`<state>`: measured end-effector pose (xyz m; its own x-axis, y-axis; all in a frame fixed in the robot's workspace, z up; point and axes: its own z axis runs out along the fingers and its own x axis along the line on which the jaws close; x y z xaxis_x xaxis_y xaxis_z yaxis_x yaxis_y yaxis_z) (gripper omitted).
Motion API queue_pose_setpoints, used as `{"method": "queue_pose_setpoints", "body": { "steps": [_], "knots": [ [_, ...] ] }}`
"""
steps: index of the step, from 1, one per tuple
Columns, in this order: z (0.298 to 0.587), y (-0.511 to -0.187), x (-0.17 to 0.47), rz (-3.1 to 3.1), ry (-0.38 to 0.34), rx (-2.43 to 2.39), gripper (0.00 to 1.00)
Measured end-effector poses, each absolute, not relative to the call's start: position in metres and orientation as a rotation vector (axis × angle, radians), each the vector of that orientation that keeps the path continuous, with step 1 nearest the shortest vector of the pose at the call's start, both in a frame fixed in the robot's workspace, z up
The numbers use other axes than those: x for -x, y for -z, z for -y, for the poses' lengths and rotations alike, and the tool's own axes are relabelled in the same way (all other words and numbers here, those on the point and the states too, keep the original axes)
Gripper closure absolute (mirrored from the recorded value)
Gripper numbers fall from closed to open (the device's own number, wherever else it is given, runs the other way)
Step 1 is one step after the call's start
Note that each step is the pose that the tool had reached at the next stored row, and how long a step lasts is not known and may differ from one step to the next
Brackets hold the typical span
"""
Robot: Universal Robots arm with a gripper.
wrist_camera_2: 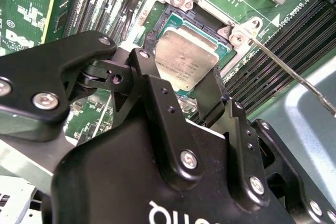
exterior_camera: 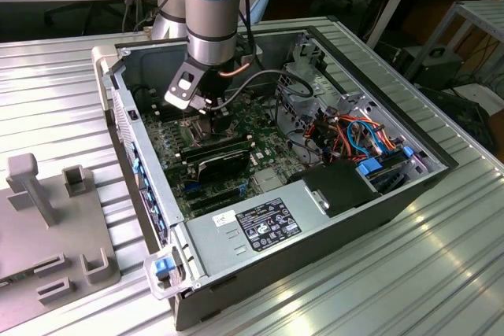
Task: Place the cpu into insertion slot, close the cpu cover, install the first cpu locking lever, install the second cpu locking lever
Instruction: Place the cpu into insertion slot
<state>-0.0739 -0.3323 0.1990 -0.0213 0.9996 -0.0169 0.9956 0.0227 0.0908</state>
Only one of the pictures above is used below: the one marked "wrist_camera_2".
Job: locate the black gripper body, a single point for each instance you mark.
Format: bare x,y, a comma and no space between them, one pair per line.
118,176

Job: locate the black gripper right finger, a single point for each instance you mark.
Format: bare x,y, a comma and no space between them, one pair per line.
244,155

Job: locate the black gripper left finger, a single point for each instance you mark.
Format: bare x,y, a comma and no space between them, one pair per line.
34,77

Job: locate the silver CPU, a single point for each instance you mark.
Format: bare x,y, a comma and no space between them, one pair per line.
183,56

